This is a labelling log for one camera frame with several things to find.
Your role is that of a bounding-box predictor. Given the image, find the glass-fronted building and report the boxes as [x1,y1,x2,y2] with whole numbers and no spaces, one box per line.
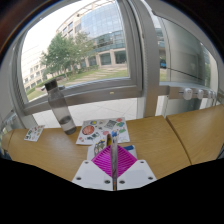
[54,0,129,69]

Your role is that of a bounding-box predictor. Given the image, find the grey window frame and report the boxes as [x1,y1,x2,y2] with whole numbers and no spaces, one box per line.
[11,0,144,116]

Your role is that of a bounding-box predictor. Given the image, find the green tree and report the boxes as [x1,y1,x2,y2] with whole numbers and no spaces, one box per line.
[41,31,96,79]

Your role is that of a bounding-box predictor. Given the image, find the large colourful sticker sheet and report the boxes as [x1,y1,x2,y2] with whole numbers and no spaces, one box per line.
[75,117,131,146]

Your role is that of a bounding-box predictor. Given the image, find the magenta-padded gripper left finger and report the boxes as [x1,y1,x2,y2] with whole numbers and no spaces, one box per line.
[72,143,115,192]

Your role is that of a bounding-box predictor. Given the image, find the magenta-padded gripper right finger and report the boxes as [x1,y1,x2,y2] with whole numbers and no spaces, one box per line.
[116,145,158,191]

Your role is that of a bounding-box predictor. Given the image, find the white window knob row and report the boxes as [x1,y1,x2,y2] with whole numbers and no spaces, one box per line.
[168,85,219,101]

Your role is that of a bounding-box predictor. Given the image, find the grey transparent water bottle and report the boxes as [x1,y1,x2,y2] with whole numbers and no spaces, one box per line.
[44,78,78,136]

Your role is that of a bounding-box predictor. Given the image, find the white printed towel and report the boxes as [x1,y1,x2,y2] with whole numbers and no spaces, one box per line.
[87,133,138,191]

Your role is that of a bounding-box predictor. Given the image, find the small colourful sticker sheet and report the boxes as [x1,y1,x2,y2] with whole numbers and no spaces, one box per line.
[23,124,46,143]

